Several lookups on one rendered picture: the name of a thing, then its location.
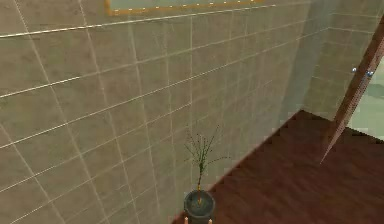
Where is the thin green house plant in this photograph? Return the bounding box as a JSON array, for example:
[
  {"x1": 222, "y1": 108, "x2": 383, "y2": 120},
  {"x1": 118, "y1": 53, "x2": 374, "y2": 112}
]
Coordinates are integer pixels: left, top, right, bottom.
[{"x1": 183, "y1": 125, "x2": 230, "y2": 205}]

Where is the dark grey plant pot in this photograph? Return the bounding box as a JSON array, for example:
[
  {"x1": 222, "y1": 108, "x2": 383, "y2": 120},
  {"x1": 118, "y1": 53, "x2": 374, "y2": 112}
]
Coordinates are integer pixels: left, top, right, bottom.
[{"x1": 183, "y1": 189, "x2": 216, "y2": 224}]

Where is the brown wooden room door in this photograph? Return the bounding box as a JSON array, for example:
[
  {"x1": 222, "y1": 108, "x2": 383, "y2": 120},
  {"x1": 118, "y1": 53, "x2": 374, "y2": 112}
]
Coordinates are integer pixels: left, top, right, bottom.
[{"x1": 319, "y1": 14, "x2": 384, "y2": 164}]

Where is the gold framed wall picture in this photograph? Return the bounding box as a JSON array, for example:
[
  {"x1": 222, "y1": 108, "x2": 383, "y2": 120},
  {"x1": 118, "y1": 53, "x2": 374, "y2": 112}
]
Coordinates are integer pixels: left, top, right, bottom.
[{"x1": 104, "y1": 0, "x2": 266, "y2": 17}]

